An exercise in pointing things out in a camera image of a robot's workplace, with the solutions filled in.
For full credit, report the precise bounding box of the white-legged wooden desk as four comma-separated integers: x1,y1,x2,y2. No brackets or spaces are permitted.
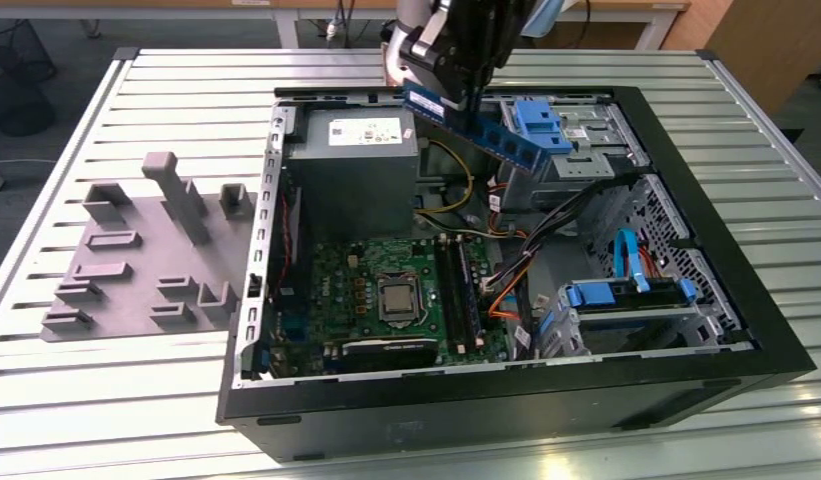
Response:
269,0,693,51

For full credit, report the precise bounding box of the blue RAM stick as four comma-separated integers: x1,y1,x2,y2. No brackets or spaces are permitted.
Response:
401,82,553,174

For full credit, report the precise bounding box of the hard disk in blue carrier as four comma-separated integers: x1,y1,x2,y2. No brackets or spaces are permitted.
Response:
559,277,698,316

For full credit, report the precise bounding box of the silver CPU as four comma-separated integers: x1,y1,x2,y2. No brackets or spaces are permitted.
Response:
381,287,417,312

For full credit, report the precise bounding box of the grey power supply unit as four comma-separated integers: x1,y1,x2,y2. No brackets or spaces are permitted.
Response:
286,107,422,239

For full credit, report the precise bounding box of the blue plastic drive latch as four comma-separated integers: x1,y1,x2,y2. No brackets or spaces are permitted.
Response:
513,99,578,156

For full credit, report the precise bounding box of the black mesh waste bin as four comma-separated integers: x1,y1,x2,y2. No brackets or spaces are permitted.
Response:
0,19,58,137

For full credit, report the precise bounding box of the silver disk bay cage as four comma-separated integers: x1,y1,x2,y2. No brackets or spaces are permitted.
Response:
542,279,758,359

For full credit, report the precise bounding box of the metal socket cover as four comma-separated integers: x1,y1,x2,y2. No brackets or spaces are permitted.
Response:
373,272,425,326

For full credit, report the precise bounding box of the yellow wire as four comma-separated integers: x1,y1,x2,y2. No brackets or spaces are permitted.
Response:
414,139,477,216

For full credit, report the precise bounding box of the brown wooden cabinet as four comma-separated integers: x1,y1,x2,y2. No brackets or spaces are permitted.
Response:
662,0,821,116

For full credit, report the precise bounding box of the silver optical drive cage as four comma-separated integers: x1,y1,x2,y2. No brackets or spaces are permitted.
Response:
495,97,652,214

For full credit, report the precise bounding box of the red and black twisted wire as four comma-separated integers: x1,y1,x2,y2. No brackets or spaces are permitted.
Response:
278,189,299,301

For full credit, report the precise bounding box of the black RAM slot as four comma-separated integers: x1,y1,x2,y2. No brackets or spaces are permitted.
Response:
434,235,459,355

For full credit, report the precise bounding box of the black cable bundle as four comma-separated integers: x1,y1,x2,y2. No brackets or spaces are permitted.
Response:
509,172,652,361

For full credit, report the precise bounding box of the blue flat data cable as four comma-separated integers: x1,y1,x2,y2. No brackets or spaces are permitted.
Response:
613,227,652,294

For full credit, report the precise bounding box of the orange wire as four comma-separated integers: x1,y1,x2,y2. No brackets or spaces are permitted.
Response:
487,294,518,321

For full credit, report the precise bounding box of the green motherboard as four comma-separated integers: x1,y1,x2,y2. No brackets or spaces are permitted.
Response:
262,234,518,376

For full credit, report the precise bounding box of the black PC case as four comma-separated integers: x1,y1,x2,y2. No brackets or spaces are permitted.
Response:
214,84,818,464

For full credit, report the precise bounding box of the black graphics card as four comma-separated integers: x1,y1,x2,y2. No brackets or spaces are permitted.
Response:
321,335,442,374

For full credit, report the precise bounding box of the grey parts rack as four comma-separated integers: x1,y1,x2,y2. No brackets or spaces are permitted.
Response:
40,149,259,344

